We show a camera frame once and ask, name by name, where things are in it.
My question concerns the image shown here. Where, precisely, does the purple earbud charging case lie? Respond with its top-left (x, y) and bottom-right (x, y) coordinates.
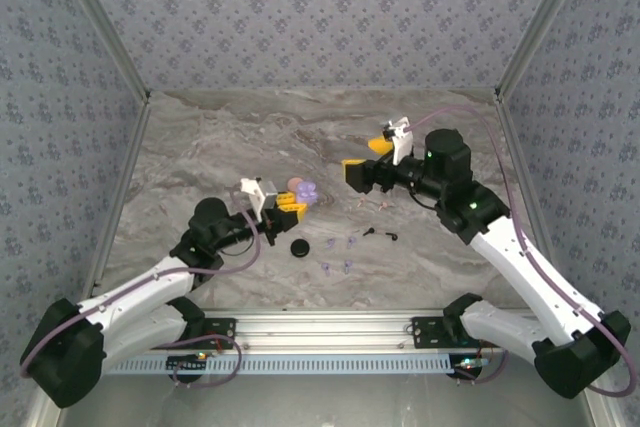
top-left (295, 178), bottom-right (320, 207)

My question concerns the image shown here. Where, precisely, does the aluminium table side bar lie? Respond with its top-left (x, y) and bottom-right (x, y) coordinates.
top-left (82, 96), bottom-right (154, 303)

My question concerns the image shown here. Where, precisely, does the black controller board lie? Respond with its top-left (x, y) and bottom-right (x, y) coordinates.
top-left (451, 355), bottom-right (489, 380)
top-left (165, 353), bottom-right (209, 383)

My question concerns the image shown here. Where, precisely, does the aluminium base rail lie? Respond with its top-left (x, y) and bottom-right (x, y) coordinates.
top-left (197, 307), bottom-right (454, 354)

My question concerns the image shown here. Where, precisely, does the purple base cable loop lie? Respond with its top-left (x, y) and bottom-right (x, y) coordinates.
top-left (149, 335), bottom-right (243, 391)
top-left (452, 339), bottom-right (510, 387)

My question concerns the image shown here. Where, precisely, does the white slotted cable duct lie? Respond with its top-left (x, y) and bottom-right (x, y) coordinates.
top-left (106, 348), bottom-right (459, 376)

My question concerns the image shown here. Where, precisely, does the aluminium frame post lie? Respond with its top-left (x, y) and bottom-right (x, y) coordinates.
top-left (49, 0), bottom-right (152, 105)
top-left (493, 0), bottom-right (597, 105)

